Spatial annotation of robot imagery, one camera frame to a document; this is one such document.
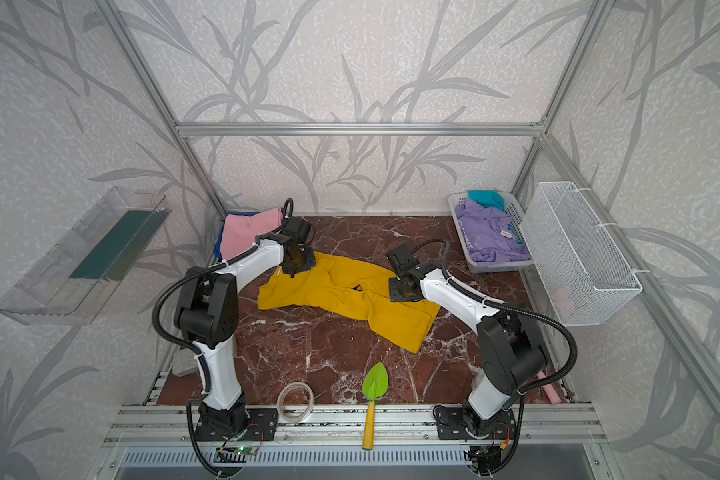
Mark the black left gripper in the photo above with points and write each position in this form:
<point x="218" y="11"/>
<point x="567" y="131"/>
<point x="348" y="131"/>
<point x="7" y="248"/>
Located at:
<point x="300" y="261"/>

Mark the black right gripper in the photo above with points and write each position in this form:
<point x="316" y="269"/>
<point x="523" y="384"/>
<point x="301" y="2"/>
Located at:
<point x="404" y="288"/>

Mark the yellow printed t-shirt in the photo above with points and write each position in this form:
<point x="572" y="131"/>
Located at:
<point x="356" y="290"/>

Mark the grey plastic laundry basket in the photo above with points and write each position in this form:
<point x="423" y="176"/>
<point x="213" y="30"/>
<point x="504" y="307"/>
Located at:
<point x="513" y="208"/>

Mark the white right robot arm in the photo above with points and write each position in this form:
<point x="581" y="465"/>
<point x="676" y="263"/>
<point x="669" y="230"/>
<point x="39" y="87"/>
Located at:
<point x="526" y="338"/>

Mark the pink folded t-shirt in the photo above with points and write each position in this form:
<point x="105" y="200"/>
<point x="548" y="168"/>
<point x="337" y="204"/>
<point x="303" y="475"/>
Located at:
<point x="266" y="221"/>

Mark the blue folded t-shirt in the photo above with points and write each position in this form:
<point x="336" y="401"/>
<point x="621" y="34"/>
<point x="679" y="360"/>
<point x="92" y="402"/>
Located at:
<point x="217" y="243"/>

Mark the purple t-shirt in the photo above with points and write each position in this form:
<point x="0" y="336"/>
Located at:
<point x="488" y="234"/>

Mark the green toy trowel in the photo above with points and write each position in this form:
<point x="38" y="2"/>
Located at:
<point x="375" y="386"/>

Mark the teal t-shirt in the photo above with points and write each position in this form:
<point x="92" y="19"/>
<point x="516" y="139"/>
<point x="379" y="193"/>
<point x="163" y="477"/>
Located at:
<point x="488" y="199"/>

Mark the clear tape roll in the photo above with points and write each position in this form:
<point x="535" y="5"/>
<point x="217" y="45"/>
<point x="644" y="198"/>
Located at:
<point x="295" y="402"/>

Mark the grey rectangular block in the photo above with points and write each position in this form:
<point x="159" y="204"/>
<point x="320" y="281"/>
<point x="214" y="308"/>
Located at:
<point x="183" y="363"/>

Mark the purple pink toy rake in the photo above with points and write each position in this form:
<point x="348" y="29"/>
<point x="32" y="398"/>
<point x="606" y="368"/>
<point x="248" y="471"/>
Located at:
<point x="552" y="394"/>

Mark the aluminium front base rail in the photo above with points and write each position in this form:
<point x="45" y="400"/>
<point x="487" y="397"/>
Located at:
<point x="344" y="425"/>

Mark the white wire mesh basket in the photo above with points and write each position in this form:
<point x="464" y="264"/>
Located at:
<point x="585" y="275"/>

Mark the clear plastic wall shelf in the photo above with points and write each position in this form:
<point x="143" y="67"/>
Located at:
<point x="47" y="295"/>

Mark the aluminium frame profile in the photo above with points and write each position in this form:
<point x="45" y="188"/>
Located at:
<point x="697" y="360"/>

